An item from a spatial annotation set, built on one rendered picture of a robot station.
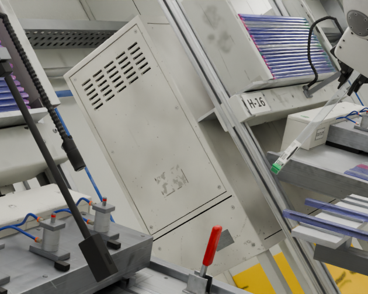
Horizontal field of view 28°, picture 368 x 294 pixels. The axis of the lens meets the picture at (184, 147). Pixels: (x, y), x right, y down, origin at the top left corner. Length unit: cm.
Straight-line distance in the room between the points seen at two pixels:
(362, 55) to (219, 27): 76
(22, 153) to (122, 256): 25
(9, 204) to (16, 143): 12
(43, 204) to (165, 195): 94
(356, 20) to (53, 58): 295
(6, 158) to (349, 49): 61
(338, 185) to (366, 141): 33
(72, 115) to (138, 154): 180
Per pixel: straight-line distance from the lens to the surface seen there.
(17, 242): 101
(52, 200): 113
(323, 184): 181
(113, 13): 441
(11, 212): 107
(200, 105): 200
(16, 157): 115
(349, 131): 211
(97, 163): 376
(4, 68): 79
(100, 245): 74
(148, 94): 201
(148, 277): 110
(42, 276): 92
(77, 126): 380
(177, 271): 111
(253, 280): 414
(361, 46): 131
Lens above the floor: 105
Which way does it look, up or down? 8 degrees up
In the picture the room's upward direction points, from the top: 28 degrees counter-clockwise
